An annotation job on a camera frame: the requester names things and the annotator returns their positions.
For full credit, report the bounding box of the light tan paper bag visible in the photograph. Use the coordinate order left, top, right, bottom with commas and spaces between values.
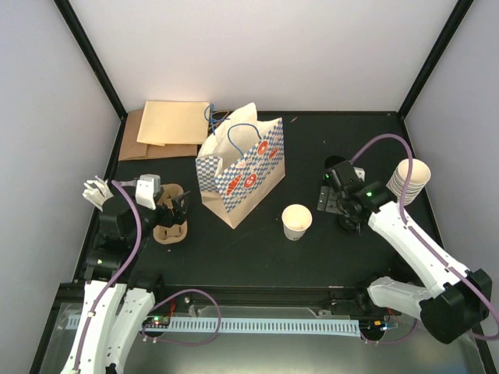
136, 101, 210, 145

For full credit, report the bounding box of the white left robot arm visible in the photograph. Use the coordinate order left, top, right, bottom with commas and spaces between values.
62, 184, 189, 373

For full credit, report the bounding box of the white wrapped stirrers bundle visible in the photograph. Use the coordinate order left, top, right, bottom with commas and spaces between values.
82, 176, 114, 212

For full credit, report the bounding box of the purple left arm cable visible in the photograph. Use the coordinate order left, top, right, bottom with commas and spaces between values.
69, 178, 143, 374

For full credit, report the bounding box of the black corner frame post right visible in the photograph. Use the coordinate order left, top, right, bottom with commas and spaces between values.
398, 0, 474, 120

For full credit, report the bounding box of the blue checkered paper bag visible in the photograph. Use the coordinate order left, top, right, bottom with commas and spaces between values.
195, 103, 285, 229

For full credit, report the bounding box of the stack of white paper cups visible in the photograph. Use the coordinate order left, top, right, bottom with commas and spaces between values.
387, 159, 431, 206

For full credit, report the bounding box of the stack of black lids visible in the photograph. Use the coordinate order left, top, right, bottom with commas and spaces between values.
324, 155, 346, 169

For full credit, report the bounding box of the black corner frame post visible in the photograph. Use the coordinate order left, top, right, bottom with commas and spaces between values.
53, 0, 127, 119
398, 0, 474, 120

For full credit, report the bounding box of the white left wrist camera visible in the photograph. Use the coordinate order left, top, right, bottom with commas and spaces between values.
135, 174, 161, 210

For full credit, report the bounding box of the brown kraft paper bag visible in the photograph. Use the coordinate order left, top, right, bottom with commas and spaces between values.
119, 109, 197, 161

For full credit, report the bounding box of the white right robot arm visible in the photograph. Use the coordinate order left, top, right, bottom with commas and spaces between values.
317, 156, 492, 344

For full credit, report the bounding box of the black corner frame post left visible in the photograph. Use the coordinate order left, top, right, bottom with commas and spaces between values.
53, 0, 127, 119

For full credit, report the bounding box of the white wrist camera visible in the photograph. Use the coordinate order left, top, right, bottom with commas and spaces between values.
354, 167, 366, 181
135, 174, 161, 210

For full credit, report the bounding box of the small electronics board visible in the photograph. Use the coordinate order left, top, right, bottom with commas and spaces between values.
142, 316, 171, 329

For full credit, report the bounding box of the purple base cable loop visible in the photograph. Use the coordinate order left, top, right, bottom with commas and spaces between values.
140, 288, 222, 347

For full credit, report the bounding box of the white paper coffee cup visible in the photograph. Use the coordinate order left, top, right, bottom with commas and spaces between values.
281, 204, 313, 241

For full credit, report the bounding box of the brown pulp cup carrier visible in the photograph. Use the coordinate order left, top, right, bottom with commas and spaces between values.
153, 184, 188, 245

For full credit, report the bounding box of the light blue slotted cable duct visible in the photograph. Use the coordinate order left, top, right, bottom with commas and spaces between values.
68, 314, 362, 339

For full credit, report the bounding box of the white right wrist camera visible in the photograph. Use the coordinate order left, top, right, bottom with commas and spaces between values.
354, 167, 366, 181

